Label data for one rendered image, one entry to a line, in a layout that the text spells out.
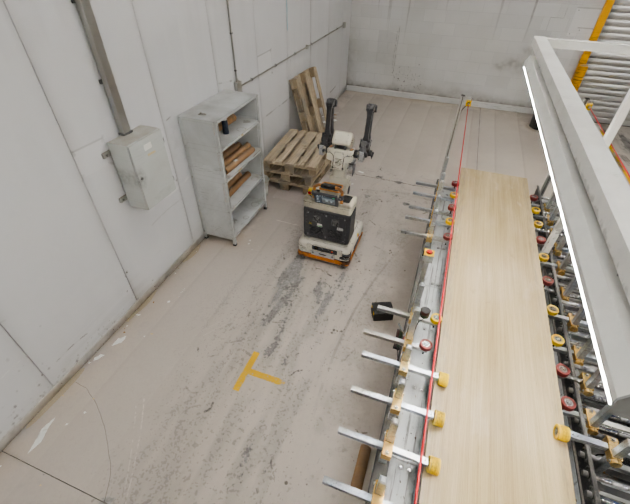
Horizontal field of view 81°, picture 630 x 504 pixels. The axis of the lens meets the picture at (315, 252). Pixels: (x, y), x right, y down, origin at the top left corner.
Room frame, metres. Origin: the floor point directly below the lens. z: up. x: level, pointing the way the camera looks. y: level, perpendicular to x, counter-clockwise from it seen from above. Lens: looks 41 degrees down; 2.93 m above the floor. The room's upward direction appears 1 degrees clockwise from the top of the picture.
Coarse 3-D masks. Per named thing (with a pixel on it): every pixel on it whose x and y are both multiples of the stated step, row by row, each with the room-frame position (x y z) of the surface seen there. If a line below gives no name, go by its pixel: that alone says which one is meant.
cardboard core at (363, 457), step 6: (360, 450) 1.11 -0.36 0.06; (366, 450) 1.10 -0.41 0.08; (360, 456) 1.06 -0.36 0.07; (366, 456) 1.06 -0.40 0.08; (360, 462) 1.02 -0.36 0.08; (366, 462) 1.03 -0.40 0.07; (360, 468) 0.98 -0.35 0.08; (366, 468) 0.99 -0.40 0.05; (354, 474) 0.95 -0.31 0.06; (360, 474) 0.94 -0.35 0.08; (354, 480) 0.91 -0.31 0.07; (360, 480) 0.91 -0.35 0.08; (354, 486) 0.87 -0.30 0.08; (360, 486) 0.87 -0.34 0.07
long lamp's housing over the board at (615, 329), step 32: (544, 96) 1.78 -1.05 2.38; (544, 128) 1.48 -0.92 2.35; (576, 192) 0.93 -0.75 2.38; (576, 224) 0.80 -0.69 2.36; (576, 256) 0.69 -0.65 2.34; (608, 256) 0.65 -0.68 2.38; (608, 288) 0.54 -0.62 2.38; (608, 320) 0.47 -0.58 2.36; (608, 352) 0.41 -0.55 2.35; (608, 384) 0.35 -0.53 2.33
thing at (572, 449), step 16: (544, 224) 2.91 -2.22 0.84; (544, 272) 2.38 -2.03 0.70; (560, 304) 1.88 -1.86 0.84; (576, 336) 1.77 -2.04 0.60; (592, 368) 1.42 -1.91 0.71; (560, 384) 1.32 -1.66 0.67; (576, 384) 1.22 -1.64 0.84; (576, 400) 1.13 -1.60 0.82; (592, 400) 1.18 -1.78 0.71; (576, 448) 0.89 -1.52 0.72; (592, 448) 0.89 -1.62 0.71; (576, 464) 0.81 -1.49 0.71; (592, 464) 0.76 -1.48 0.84; (576, 480) 0.73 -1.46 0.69; (592, 480) 0.69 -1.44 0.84; (624, 480) 0.73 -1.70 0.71; (576, 496) 0.67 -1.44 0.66; (592, 496) 0.62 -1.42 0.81; (624, 496) 0.65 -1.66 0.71
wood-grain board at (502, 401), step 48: (480, 192) 3.37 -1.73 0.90; (528, 192) 3.39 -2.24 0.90; (480, 240) 2.56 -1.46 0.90; (528, 240) 2.58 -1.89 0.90; (480, 288) 1.97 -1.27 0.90; (528, 288) 1.98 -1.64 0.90; (480, 336) 1.52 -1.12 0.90; (528, 336) 1.53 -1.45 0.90; (480, 384) 1.17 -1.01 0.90; (528, 384) 1.18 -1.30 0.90; (432, 432) 0.88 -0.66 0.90; (480, 432) 0.89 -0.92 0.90; (528, 432) 0.89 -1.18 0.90; (432, 480) 0.65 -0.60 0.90; (480, 480) 0.66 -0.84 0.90; (528, 480) 0.66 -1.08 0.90
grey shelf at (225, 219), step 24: (216, 96) 4.22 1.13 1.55; (240, 96) 4.24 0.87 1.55; (192, 120) 3.57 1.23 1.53; (216, 120) 3.53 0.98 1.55; (240, 120) 4.30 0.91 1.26; (192, 144) 3.59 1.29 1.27; (216, 144) 3.50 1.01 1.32; (192, 168) 3.62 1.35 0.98; (216, 168) 3.51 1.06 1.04; (240, 168) 3.81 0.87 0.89; (216, 192) 3.53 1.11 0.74; (240, 192) 3.90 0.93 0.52; (264, 192) 4.30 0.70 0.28; (216, 216) 3.55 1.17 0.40; (240, 216) 3.93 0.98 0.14
